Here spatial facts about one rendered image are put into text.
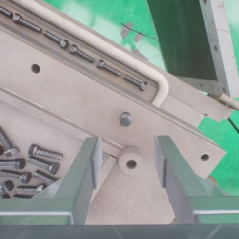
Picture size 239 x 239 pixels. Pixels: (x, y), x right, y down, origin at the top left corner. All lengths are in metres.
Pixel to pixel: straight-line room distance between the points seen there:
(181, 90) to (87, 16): 1.39
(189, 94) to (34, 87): 0.32
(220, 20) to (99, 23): 1.32
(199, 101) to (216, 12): 0.19
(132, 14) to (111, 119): 1.46
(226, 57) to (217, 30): 0.06
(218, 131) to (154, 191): 1.67
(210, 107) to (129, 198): 0.27
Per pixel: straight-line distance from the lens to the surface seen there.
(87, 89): 0.27
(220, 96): 0.44
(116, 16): 1.68
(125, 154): 0.27
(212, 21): 0.46
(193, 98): 0.43
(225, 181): 2.30
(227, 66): 0.46
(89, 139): 0.15
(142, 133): 0.28
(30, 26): 0.43
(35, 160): 0.33
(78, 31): 0.39
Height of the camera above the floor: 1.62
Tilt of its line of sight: 74 degrees down
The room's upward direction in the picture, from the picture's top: 176 degrees counter-clockwise
